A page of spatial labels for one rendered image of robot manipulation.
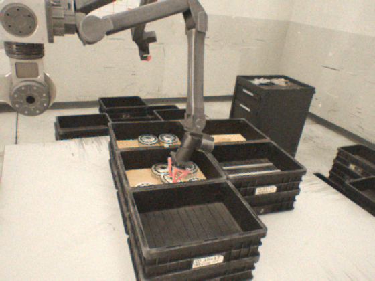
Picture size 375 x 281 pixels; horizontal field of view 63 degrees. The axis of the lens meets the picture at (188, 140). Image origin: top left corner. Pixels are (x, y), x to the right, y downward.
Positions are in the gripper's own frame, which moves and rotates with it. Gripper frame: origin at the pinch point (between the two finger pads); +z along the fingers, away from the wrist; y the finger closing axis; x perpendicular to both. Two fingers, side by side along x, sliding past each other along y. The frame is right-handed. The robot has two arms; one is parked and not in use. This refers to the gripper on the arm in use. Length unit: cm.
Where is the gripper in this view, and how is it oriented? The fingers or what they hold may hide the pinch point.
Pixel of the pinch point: (173, 177)
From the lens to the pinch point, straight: 126.4
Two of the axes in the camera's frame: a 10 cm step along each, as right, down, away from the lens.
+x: -8.5, -2.3, -4.7
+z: -4.0, 8.7, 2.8
